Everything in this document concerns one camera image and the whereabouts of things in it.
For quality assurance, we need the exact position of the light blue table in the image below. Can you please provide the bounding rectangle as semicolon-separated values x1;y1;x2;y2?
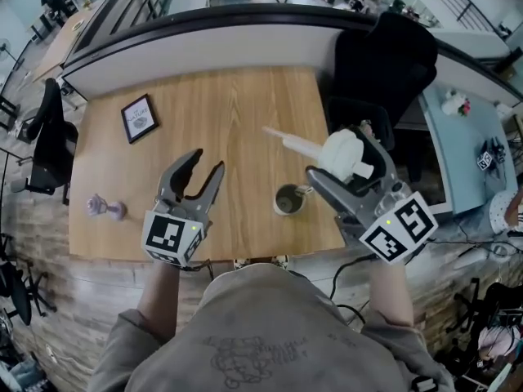
419;82;521;216

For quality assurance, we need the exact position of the black waste bin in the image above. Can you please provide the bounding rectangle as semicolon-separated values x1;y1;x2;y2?
324;96;396;151

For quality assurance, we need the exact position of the person's grey shirt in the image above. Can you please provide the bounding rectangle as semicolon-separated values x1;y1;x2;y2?
87;261;455;392

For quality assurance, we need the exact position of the person's right forearm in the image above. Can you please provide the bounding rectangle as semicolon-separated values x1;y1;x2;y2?
366;254;414;327

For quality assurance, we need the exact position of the grey desk partition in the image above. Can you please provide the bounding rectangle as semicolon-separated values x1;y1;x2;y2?
60;2;523;105

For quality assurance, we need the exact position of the black high-back office chair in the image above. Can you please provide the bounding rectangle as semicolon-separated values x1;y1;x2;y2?
333;11;439;118

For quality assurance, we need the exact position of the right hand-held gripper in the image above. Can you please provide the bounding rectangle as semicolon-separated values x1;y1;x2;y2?
305;131;439;265

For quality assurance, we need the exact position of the wooden side table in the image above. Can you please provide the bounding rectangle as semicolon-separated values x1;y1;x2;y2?
31;9;100;83

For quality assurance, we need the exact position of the black framed picture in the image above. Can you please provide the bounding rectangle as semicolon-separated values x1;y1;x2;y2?
119;92;161;145

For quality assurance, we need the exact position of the white teapot with flowers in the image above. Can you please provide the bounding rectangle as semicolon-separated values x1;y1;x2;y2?
440;89;472;118

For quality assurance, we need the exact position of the black floor cable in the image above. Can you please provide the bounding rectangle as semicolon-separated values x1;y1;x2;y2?
333;302;368;327

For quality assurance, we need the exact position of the person's left forearm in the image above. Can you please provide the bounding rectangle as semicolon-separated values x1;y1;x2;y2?
136;258;181;339

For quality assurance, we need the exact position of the black mesh office chair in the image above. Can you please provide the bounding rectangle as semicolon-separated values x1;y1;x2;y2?
9;77;80;206

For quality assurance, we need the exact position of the white plastic cup lid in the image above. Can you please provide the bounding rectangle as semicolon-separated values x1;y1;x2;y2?
261;126;375;185

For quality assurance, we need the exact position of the purple lantern ornament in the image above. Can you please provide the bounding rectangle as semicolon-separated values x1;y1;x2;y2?
85;193;128;222

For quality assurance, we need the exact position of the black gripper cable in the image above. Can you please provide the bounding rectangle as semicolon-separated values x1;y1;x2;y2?
329;252;378;302

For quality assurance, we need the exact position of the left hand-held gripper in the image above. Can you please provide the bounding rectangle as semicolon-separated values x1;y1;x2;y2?
141;148;226;268

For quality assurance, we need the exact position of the idle gripper device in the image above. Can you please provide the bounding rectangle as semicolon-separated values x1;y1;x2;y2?
476;136;508;172

